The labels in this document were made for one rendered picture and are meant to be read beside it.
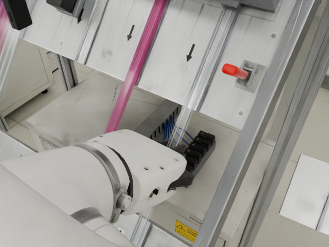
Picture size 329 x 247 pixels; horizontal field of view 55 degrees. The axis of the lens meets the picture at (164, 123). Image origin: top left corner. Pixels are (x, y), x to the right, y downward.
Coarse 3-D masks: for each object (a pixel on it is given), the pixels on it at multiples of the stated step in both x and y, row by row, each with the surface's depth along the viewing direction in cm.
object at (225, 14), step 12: (228, 12) 42; (216, 24) 43; (228, 24) 43; (216, 36) 43; (216, 48) 43; (204, 60) 43; (204, 72) 43; (192, 84) 44; (192, 96) 44; (192, 108) 44; (180, 120) 44; (180, 132) 44; (168, 144) 45; (144, 216) 46; (144, 228) 46; (132, 240) 46
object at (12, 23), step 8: (8, 0) 35; (16, 0) 36; (24, 0) 37; (8, 8) 36; (16, 8) 37; (24, 8) 37; (8, 16) 37; (16, 16) 37; (24, 16) 38; (16, 24) 37; (24, 24) 38
